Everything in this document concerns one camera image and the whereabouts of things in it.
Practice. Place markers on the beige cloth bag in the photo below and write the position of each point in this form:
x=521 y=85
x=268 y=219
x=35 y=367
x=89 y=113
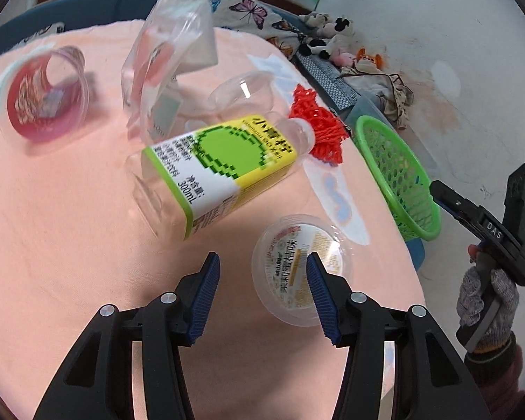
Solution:
x=380 y=92

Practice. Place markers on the clear plastic bag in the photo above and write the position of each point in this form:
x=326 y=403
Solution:
x=170 y=43

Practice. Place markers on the small butterfly print pillow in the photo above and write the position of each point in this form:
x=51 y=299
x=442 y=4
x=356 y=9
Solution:
x=43 y=30

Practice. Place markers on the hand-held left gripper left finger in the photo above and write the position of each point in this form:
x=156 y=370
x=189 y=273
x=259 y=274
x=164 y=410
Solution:
x=205 y=297

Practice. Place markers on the blue sofa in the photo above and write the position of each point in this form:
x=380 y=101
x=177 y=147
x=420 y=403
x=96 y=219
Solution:
x=70 y=13

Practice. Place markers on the orange plush fox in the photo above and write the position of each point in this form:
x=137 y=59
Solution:
x=367 y=59

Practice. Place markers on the plastic bottle green yellow label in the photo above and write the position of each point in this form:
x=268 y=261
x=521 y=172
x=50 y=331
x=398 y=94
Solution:
x=227 y=153

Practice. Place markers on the person's right forearm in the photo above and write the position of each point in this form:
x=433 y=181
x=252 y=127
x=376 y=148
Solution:
x=498 y=385

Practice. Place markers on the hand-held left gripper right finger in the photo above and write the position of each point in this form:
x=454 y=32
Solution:
x=323 y=302

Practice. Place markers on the pink plush toy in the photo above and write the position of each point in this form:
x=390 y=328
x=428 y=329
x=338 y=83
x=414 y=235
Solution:
x=343 y=57

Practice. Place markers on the clear plastic cup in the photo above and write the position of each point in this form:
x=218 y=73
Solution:
x=240 y=94

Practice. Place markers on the green plastic mesh basket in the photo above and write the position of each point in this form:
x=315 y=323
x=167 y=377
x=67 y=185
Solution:
x=402 y=192

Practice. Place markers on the large butterfly print pillow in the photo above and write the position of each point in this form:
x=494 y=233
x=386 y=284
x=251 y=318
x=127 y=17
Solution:
x=253 y=13

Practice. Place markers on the black and white plush mouse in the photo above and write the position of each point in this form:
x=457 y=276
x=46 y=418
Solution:
x=332 y=35

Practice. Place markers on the clear cup red label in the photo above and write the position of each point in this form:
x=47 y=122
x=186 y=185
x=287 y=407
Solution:
x=26 y=96

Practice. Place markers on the red foam fruit net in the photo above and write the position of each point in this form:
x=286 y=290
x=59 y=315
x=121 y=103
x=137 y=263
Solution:
x=321 y=127

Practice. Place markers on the dark patterned cushion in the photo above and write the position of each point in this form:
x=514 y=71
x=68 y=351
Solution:
x=328 y=81

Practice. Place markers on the white plush dog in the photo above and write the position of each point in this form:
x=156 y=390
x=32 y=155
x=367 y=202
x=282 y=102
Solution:
x=315 y=18

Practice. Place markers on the person's right hand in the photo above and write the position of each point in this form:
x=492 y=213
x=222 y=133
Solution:
x=505 y=302

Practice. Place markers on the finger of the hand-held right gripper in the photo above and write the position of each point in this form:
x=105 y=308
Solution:
x=453 y=203

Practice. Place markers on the blue plastic stool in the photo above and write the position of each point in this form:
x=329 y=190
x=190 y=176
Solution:
x=415 y=256

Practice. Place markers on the plastic jelly cup printed lid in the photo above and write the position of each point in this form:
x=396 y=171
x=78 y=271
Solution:
x=284 y=271

